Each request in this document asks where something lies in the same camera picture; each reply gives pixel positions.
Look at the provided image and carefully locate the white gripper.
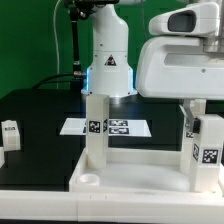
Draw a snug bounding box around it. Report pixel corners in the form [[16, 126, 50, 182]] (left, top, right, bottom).
[[136, 1, 224, 134]]

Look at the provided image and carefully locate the white left fence piece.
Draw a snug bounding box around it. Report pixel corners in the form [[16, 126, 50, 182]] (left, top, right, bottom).
[[0, 147, 5, 168]]

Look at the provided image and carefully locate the white cable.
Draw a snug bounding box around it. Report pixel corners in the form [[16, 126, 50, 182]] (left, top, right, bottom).
[[53, 0, 64, 90]]

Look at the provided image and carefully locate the white marker sheet with tags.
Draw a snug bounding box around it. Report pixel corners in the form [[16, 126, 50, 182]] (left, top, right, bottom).
[[60, 118, 151, 137]]

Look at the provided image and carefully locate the black cable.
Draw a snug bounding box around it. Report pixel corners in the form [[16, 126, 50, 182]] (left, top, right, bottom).
[[31, 73, 84, 90]]

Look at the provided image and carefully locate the white front fence bar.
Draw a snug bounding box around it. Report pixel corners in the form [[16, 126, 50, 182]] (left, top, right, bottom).
[[0, 191, 224, 224]]

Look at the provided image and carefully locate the white desk tabletop tray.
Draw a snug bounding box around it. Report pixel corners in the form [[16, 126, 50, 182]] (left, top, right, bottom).
[[68, 147, 224, 194]]

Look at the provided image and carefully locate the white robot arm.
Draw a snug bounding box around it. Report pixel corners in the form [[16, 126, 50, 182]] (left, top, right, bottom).
[[84, 0, 224, 128]]

